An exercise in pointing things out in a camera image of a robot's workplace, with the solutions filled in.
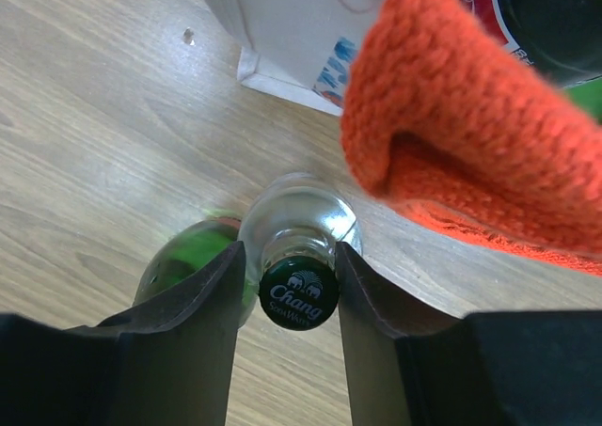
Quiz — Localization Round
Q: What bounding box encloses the front green beer bottle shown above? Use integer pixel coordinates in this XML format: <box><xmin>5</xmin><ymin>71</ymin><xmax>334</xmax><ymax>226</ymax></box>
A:
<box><xmin>133</xmin><ymin>210</ymin><xmax>242</xmax><ymax>305</ymax></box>

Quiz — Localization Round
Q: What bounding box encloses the cola glass bottle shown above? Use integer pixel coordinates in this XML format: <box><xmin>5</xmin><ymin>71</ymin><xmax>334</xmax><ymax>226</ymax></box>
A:
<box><xmin>459</xmin><ymin>0</ymin><xmax>601</xmax><ymax>87</ymax></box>

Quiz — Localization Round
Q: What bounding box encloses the clear glass soda bottle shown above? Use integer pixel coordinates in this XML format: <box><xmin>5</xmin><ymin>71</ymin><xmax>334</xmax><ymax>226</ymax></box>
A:
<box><xmin>238</xmin><ymin>173</ymin><xmax>362</xmax><ymax>331</ymax></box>

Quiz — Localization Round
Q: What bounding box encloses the beige canvas tote bag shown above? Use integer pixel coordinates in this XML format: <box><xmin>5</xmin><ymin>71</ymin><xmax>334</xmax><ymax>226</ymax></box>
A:
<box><xmin>204</xmin><ymin>0</ymin><xmax>601</xmax><ymax>276</ymax></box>

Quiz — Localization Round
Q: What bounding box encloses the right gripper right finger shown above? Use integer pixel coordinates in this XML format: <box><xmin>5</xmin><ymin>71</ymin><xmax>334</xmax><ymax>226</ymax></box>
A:
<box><xmin>336</xmin><ymin>243</ymin><xmax>601</xmax><ymax>425</ymax></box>

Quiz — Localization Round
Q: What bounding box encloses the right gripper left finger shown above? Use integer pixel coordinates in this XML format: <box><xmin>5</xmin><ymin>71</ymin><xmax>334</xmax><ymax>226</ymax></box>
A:
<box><xmin>1</xmin><ymin>243</ymin><xmax>246</xmax><ymax>425</ymax></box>

